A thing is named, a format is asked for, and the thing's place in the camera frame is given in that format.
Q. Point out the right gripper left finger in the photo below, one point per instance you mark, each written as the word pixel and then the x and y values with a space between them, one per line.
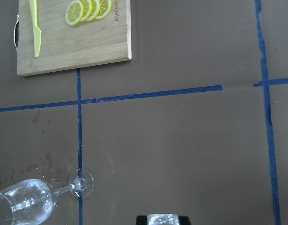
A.
pixel 141 220

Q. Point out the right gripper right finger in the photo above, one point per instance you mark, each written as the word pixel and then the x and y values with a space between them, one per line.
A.
pixel 184 220

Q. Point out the clear wine glass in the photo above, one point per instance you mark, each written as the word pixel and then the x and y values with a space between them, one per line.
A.
pixel 32 201

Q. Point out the bamboo cutting board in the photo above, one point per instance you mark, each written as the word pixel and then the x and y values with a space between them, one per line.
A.
pixel 66 47

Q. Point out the back lemon slice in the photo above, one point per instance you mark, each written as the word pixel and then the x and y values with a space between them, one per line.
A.
pixel 105 7

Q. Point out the lemon slice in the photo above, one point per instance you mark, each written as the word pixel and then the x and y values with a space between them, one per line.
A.
pixel 87 8
pixel 74 13
pixel 95 8
pixel 105 7

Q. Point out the front lemon slice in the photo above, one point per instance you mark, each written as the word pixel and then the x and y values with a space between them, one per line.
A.
pixel 74 13

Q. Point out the yellow plastic knife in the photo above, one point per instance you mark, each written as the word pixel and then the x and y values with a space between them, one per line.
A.
pixel 37 35

